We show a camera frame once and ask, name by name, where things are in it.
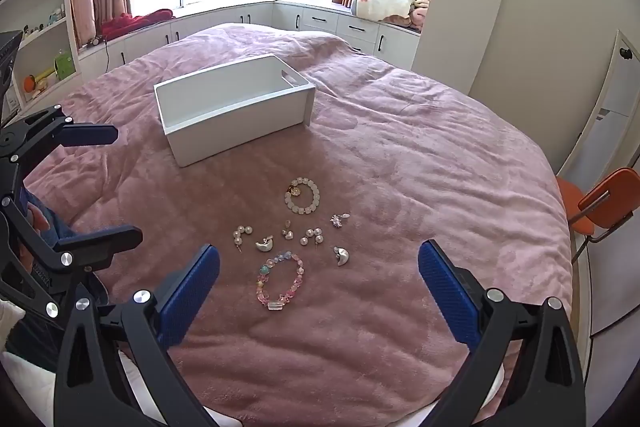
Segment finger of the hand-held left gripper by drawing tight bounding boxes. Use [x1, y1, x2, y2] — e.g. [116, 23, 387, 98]
[0, 198, 144, 319]
[0, 104, 120, 190]

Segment white door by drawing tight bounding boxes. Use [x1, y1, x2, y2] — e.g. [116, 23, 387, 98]
[555, 29, 640, 178]

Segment pink standing appliance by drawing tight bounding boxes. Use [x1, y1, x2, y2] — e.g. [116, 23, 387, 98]
[71, 0, 97, 44]

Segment orange toy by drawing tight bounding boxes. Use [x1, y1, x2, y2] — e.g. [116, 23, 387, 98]
[23, 66, 57, 94]

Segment person's left hand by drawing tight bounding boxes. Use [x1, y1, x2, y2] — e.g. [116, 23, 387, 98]
[27, 202, 49, 229]

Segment pink plush blanket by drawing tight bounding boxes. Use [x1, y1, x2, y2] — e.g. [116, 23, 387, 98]
[22, 23, 574, 427]

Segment colourful bead bracelet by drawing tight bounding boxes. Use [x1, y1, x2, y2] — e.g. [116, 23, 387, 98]
[255, 250, 305, 312]

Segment green toy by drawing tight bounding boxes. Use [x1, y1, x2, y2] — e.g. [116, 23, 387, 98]
[54, 49, 77, 82]

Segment white bead bracelet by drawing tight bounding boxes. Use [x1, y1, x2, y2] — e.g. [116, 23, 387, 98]
[283, 177, 321, 217]

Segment white window seat cabinets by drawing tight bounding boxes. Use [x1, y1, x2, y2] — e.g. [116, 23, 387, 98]
[77, 1, 422, 78]

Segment white bookshelf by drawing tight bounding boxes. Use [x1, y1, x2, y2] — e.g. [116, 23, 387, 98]
[0, 0, 84, 110]

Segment plush toys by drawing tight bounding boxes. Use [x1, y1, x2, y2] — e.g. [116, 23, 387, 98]
[409, 0, 434, 28]

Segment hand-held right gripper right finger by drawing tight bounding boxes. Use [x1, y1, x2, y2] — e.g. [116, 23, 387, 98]
[418, 239, 587, 427]

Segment person's blue clothing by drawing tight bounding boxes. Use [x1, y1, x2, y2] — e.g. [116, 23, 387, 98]
[46, 206, 77, 244]

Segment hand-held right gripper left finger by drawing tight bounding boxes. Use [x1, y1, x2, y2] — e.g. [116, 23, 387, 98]
[52, 243, 221, 427]

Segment red cloth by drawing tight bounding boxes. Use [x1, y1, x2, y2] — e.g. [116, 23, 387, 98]
[99, 8, 175, 38]

